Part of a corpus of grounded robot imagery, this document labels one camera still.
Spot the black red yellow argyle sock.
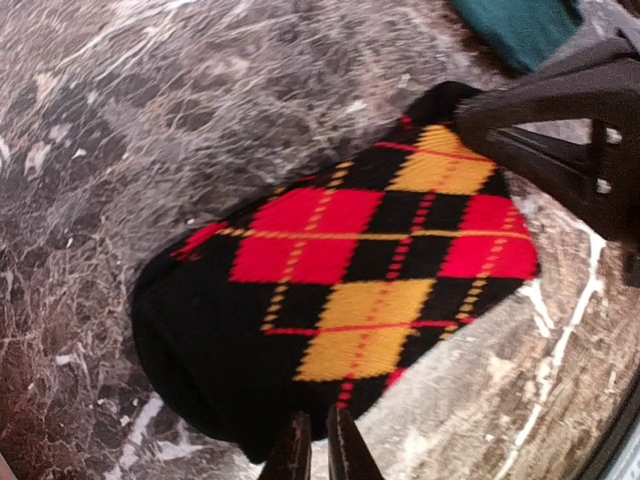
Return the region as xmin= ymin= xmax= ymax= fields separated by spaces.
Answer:
xmin=131 ymin=81 xmax=539 ymax=464

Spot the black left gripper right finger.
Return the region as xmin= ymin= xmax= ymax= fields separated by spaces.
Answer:
xmin=327 ymin=405 xmax=384 ymax=480

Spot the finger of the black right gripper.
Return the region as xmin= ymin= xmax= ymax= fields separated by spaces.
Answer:
xmin=455 ymin=37 xmax=639 ymax=287

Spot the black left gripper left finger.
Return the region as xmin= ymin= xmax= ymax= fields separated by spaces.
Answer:
xmin=260 ymin=412 xmax=312 ymax=480

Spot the dark green sock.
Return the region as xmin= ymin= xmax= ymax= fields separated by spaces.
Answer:
xmin=452 ymin=0 xmax=584 ymax=75

